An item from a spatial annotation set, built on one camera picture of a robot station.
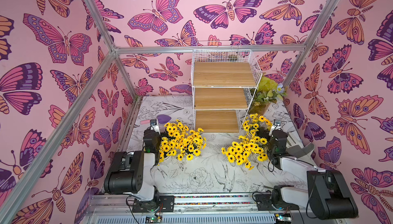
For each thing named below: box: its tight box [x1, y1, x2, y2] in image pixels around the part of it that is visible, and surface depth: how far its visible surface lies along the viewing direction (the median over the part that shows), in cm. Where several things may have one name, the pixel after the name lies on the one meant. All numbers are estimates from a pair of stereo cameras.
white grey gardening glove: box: [285, 130, 316, 164], surface depth 94 cm
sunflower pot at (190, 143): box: [176, 127, 207, 161], surface depth 81 cm
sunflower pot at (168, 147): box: [159, 137, 179, 163], surface depth 81 cm
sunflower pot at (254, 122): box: [242, 113, 273, 139], surface depth 89 cm
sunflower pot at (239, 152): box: [221, 141, 256, 171], surface depth 78 cm
